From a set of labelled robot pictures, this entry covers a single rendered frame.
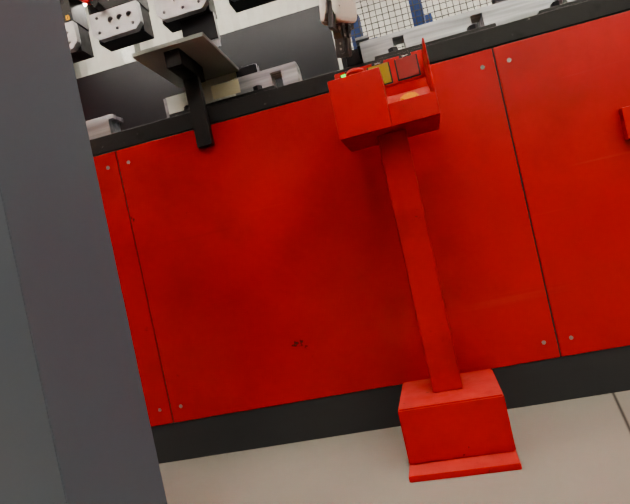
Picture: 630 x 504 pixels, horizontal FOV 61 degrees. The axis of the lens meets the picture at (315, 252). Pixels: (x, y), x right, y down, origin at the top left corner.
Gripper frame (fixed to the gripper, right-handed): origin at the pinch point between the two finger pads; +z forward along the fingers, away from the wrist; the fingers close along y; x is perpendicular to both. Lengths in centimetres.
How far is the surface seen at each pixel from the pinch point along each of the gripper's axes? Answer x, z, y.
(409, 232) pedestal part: 19.2, 38.0, 17.8
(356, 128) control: 10.5, 16.3, 19.5
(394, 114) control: 17.5, 14.5, 16.5
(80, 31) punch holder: -83, -16, 2
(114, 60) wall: -514, -54, -392
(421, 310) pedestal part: 22, 53, 22
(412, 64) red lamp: 15.2, 5.6, -2.2
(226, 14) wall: -351, -82, -424
